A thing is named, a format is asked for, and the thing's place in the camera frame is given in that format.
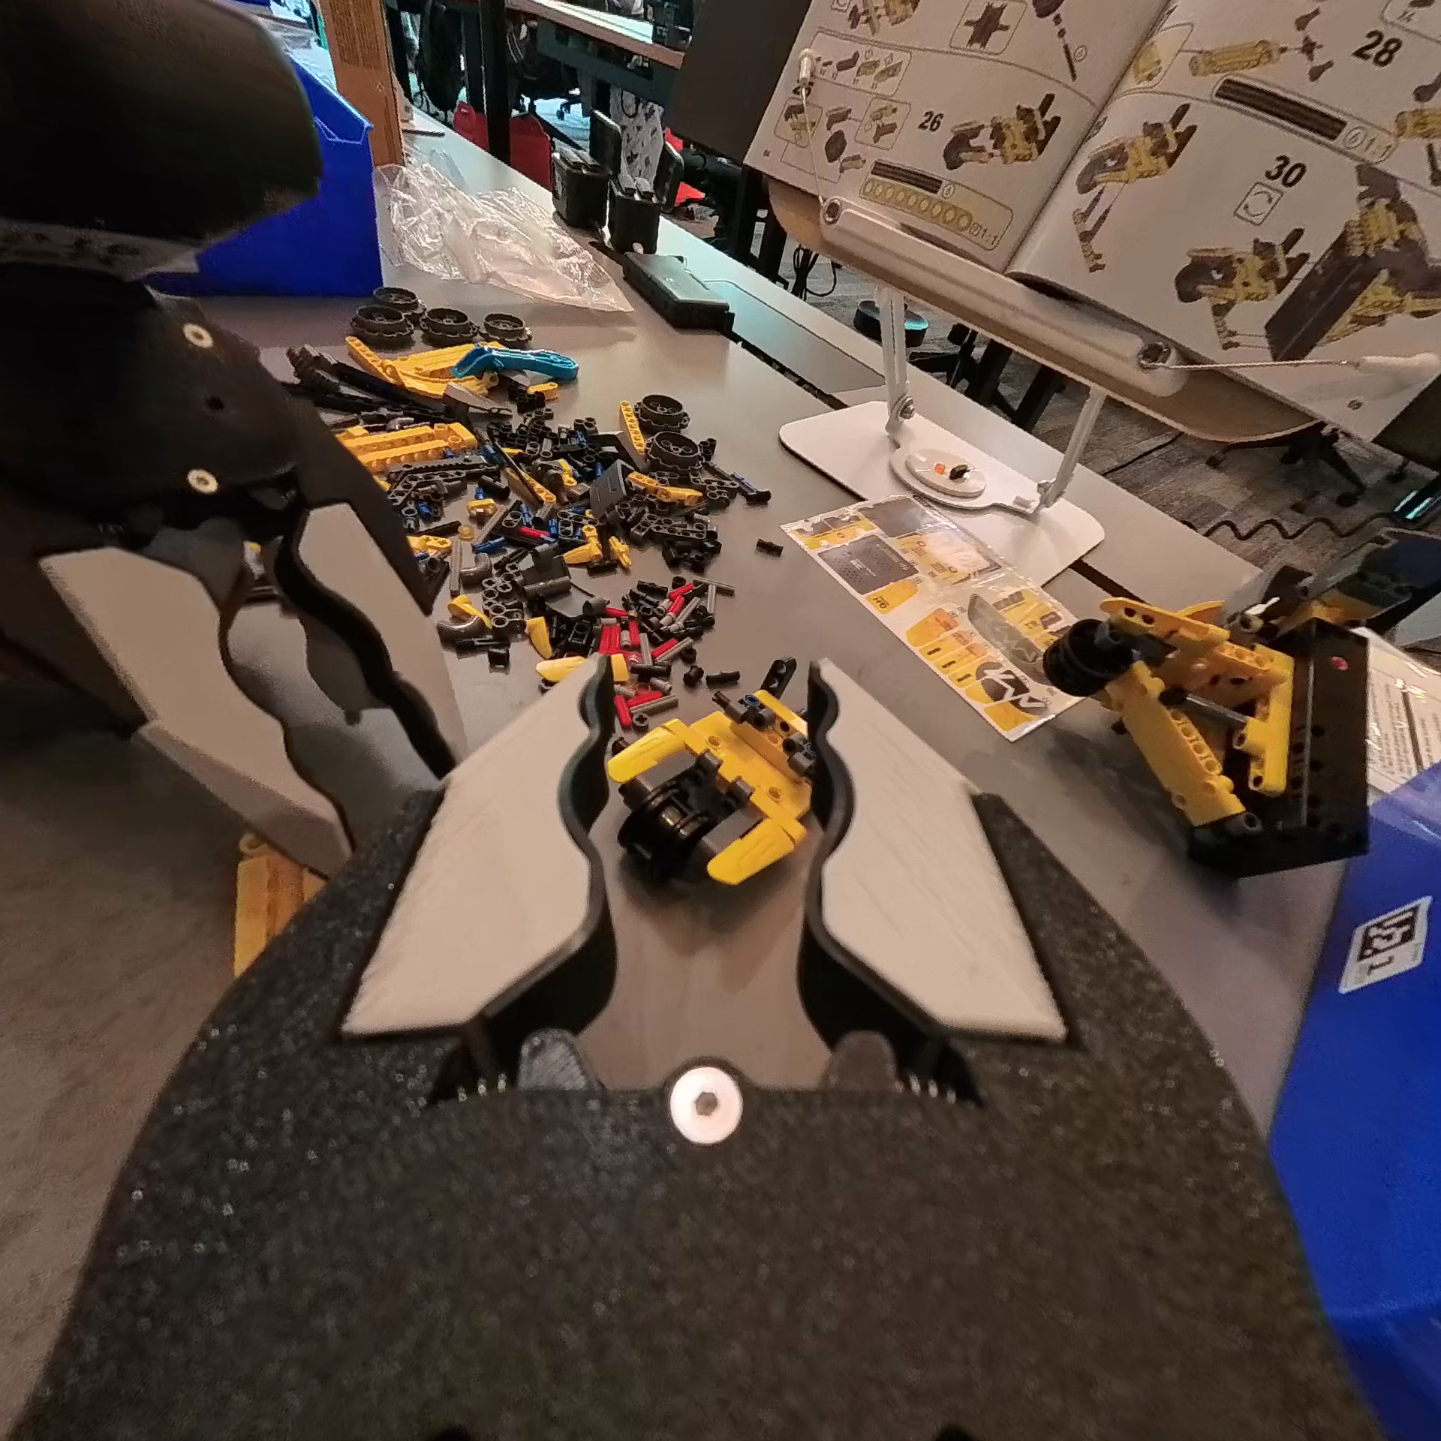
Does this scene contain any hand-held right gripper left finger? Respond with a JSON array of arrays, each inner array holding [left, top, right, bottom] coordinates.
[[342, 654, 620, 1041]]

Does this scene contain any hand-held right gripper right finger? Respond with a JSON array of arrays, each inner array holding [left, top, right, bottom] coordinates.
[[799, 657, 1068, 1043]]

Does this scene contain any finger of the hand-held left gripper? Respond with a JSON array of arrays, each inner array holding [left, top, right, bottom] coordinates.
[[35, 545, 351, 881], [273, 500, 469, 784]]

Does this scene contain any pile of small building bricks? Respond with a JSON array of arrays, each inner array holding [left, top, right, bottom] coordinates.
[[286, 339, 782, 734]]

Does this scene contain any small yellow black brick assembly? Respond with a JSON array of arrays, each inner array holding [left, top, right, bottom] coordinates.
[[606, 663, 812, 889]]

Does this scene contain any yellow brick beam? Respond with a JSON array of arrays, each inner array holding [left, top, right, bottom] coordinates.
[[235, 832, 328, 974]]

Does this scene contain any blue storage bin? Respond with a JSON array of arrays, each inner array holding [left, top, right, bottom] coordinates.
[[148, 0, 385, 300], [1272, 765, 1441, 1435]]

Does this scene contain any teal brick separator tool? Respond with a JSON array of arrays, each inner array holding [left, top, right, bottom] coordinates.
[[456, 345, 579, 391]]

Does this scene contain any yellow grey sticker sheet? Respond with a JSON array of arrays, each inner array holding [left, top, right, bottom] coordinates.
[[780, 493, 1084, 746]]

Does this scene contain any large yellow black brick model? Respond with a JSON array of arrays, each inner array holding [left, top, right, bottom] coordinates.
[[1039, 562, 1375, 878]]

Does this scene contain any clear plastic bag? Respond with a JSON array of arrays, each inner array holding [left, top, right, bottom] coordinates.
[[370, 154, 634, 313]]

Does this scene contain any brown cardboard box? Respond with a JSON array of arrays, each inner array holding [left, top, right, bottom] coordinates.
[[318, 0, 403, 169]]

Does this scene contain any flat black box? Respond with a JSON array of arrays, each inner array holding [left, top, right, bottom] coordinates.
[[621, 250, 733, 330]]

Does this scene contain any white metal book stand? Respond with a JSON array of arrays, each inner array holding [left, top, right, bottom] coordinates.
[[765, 181, 1365, 586]]

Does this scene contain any black battery charger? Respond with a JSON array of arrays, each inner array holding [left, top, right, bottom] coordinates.
[[552, 154, 608, 227], [608, 113, 683, 253]]

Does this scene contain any white printed paper sheet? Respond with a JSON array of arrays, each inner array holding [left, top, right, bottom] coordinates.
[[1362, 637, 1441, 806]]

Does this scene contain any background desk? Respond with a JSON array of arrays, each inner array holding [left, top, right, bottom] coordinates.
[[508, 0, 686, 68]]

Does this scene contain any black monitor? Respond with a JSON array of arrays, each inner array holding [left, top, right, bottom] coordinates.
[[669, 0, 812, 164]]

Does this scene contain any open instruction booklet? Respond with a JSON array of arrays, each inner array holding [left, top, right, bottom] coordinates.
[[748, 0, 1441, 439]]

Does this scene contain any black coiled cable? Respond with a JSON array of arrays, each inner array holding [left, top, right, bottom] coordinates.
[[1208, 493, 1380, 542]]

